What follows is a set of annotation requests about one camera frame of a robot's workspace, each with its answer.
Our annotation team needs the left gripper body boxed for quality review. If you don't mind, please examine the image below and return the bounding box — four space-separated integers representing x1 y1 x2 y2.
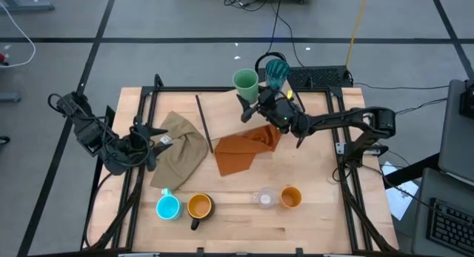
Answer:
127 116 157 173

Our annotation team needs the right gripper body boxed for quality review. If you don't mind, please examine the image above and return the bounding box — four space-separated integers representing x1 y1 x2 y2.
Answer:
255 87 310 150

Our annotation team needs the green plastic cup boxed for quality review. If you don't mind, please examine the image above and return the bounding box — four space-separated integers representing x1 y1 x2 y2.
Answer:
232 67 260 105

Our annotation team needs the blue faceted plastic tumbler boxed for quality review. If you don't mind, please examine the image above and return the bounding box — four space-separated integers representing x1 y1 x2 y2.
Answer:
264 58 291 92

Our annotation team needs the turquoise plastic mug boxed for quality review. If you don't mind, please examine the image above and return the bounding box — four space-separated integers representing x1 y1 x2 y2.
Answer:
155 187 184 221

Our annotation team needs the black mug with orange inside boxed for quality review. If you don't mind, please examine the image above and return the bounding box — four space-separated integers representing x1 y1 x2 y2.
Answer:
186 192 216 232

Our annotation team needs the clear glass footed mug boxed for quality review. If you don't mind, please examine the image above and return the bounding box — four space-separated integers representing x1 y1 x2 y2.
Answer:
251 186 279 210

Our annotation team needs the orange plastic cup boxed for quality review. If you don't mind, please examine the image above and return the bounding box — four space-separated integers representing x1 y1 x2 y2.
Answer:
278 185 303 210

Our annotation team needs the wooden shelf with black legs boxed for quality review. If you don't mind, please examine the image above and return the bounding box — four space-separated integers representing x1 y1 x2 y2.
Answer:
194 79 307 155

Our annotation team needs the khaki cloth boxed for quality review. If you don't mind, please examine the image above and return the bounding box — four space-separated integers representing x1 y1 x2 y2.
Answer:
149 110 210 192

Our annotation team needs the orange cloth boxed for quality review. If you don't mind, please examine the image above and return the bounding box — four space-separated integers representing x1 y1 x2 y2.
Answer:
213 123 284 178

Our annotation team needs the black perforated box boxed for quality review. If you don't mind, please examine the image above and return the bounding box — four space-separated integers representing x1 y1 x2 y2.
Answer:
256 64 354 91

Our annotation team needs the white paper sheet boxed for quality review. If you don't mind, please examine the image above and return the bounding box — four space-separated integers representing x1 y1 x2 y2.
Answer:
381 160 420 222

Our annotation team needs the grey table leg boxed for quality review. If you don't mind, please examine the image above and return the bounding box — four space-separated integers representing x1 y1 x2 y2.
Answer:
0 0 56 13

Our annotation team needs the black desk device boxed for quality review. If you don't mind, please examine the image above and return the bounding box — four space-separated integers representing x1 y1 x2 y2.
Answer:
458 80 474 120

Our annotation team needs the black keyboard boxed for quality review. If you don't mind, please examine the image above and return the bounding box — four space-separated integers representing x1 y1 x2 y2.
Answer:
426 197 474 256

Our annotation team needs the black aluminium table frame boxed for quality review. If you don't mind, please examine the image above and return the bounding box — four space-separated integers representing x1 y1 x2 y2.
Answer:
80 74 399 257

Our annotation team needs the black floor cable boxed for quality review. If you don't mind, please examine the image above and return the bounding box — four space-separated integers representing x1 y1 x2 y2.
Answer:
265 0 305 68

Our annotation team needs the yellow cable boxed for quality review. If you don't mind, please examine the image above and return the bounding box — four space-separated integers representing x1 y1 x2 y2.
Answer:
344 0 371 70

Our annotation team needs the thin black cable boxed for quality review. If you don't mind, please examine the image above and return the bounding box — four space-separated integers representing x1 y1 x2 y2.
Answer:
394 97 449 116
353 81 450 92

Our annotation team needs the white cable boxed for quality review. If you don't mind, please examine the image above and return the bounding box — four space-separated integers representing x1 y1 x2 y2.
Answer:
0 1 37 70

